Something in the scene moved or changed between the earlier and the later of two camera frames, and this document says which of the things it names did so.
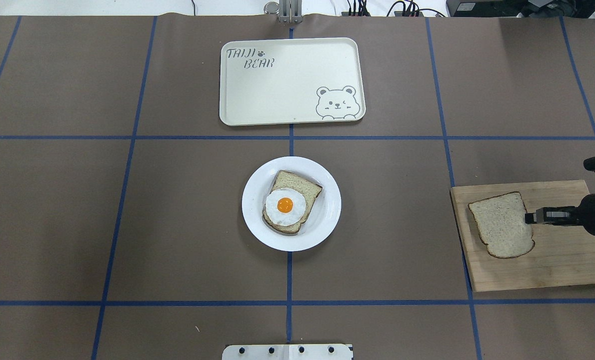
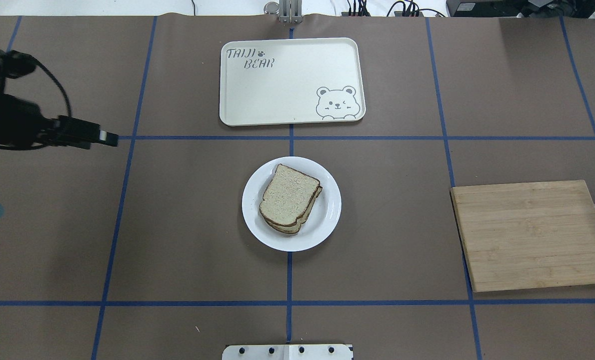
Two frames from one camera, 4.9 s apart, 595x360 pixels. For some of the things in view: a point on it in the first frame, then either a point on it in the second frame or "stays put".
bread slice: (501, 223) → (288, 195)
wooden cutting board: (562, 255) stays put
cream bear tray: (289, 81) stays put
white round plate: (324, 215) stays put
